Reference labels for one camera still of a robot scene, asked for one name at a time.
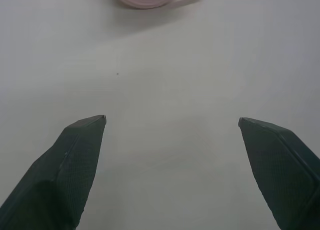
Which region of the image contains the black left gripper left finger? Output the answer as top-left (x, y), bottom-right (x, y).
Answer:
top-left (0, 114), bottom-right (107, 230)

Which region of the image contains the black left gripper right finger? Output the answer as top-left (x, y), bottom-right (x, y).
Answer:
top-left (238, 116), bottom-right (320, 230)

